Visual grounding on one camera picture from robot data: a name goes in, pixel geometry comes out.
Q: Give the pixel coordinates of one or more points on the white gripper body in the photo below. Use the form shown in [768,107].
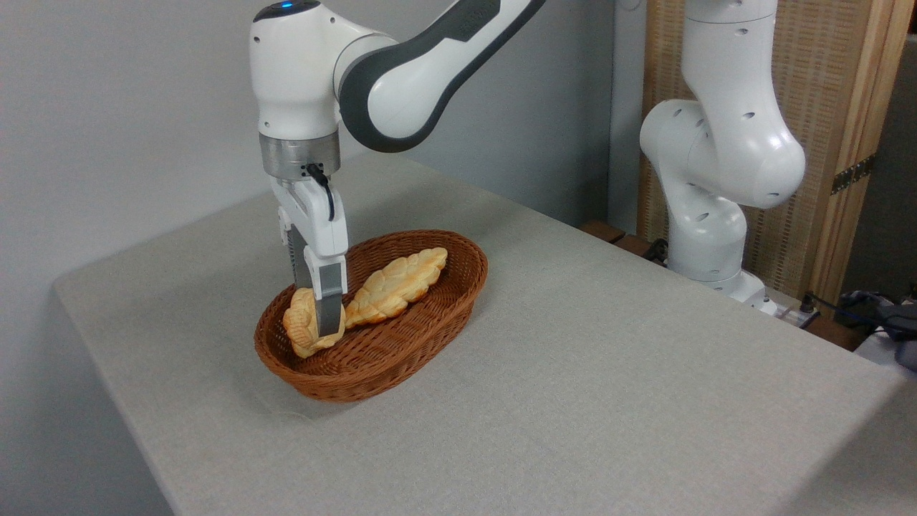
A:
[319,222]

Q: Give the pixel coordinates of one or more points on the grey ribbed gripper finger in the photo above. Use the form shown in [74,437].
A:
[297,261]
[329,301]

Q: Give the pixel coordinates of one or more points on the round golden bread roll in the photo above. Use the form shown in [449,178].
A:
[301,326]

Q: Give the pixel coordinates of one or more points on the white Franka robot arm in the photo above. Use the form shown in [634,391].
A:
[301,72]

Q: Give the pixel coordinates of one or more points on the long braided golden bread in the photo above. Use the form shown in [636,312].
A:
[394,287]

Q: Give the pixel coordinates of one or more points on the brown wicker basket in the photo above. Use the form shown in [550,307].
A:
[372,358]

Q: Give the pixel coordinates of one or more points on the grey tablecloth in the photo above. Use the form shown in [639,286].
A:
[609,401]

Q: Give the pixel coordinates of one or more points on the black power plug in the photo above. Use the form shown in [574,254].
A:
[807,304]

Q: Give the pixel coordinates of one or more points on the wooden rattan folding screen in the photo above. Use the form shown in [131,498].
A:
[817,79]

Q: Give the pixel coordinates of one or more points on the dark metal screen hinge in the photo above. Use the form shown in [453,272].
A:
[852,174]

